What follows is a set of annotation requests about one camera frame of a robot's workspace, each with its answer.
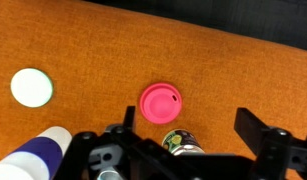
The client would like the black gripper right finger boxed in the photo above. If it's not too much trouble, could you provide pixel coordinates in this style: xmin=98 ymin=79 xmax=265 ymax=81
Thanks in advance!
xmin=234 ymin=108 xmax=270 ymax=155

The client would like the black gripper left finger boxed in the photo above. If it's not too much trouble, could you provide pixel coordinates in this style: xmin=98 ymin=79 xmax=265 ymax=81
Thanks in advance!
xmin=123 ymin=106 xmax=136 ymax=131

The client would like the pink cup lid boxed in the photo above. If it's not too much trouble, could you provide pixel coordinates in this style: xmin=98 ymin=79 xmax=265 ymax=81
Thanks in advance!
xmin=139 ymin=83 xmax=182 ymax=124

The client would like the white and purple cup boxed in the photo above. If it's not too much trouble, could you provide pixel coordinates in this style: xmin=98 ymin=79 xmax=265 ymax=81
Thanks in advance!
xmin=0 ymin=126 xmax=72 ymax=180

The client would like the green label can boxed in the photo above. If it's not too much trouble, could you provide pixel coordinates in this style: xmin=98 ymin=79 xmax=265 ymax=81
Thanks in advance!
xmin=162 ymin=129 xmax=204 ymax=156

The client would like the orange fabric sofa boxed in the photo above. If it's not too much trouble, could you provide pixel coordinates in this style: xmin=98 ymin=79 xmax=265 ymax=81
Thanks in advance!
xmin=0 ymin=0 xmax=307 ymax=160

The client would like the light green round coaster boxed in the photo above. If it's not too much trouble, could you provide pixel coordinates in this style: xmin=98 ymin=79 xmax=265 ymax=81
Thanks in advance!
xmin=10 ymin=68 xmax=54 ymax=108

